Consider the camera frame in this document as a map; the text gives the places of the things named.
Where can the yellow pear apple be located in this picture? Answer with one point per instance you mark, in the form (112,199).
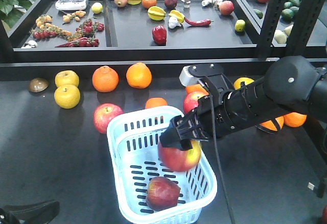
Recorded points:
(66,77)
(67,96)

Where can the white garlic bulb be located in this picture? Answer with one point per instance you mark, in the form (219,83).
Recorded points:
(173,22)

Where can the yellow pear apple lower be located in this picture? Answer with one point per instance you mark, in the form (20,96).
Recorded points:
(67,96)

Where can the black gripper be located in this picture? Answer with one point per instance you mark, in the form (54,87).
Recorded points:
(224,111)

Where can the pink red apple left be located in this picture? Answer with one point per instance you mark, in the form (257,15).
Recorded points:
(104,114)

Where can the small tangerine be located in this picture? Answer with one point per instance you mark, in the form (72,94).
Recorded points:
(272,126)
(294,119)

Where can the small tangerine left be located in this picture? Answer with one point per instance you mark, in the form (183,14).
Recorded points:
(272,126)

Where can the orange back left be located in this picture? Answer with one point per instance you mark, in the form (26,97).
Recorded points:
(105,79)

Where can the red chili pepper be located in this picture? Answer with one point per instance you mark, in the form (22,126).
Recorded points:
(200,23)

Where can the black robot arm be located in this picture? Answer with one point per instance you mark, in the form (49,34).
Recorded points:
(291,84)

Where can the small tangerine right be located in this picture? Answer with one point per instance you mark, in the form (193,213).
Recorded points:
(294,119)

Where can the light blue plastic basket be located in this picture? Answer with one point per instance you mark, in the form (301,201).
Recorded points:
(132,141)

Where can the yellow round citrus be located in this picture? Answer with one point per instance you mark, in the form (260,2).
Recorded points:
(238,83)

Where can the yellow pear apple upper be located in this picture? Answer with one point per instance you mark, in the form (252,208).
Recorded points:
(66,77)

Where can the pink red apple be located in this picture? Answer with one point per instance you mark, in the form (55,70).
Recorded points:
(104,114)
(191,100)

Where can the brown mushroom cap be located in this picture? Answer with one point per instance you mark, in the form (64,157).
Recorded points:
(38,85)

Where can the small orange left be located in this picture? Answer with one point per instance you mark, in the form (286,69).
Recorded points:
(155,102)

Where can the white pear large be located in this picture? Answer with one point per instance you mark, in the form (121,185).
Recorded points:
(280,37)

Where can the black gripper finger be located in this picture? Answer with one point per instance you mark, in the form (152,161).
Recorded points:
(43,212)

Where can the black wood produce display stand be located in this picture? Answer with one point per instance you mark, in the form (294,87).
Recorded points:
(50,153)

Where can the pink red apple centre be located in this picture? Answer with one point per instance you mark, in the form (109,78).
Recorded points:
(191,100)

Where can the red bell pepper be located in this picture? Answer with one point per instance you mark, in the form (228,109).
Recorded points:
(159,34)

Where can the orange behind centre apple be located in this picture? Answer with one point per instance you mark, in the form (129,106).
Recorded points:
(195,88)

